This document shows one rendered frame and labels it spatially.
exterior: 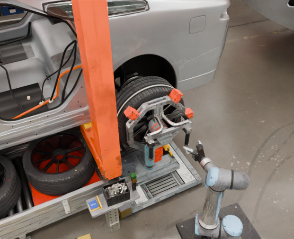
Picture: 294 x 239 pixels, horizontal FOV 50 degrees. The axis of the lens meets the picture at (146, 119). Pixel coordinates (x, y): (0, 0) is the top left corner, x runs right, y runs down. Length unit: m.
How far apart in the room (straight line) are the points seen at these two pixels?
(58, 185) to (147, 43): 1.44
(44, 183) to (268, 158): 2.41
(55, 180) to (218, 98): 2.53
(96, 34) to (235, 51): 3.90
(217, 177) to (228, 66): 3.34
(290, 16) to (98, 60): 3.13
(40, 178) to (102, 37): 1.51
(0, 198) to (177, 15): 2.11
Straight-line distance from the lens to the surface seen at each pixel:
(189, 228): 2.80
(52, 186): 2.95
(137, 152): 3.34
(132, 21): 2.58
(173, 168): 3.33
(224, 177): 1.97
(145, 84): 2.63
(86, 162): 2.95
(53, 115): 2.82
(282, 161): 3.87
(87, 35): 1.87
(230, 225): 2.48
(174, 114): 2.58
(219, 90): 4.60
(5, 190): 2.97
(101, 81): 2.05
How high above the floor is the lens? 2.75
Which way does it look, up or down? 43 degrees down
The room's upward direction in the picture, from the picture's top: straight up
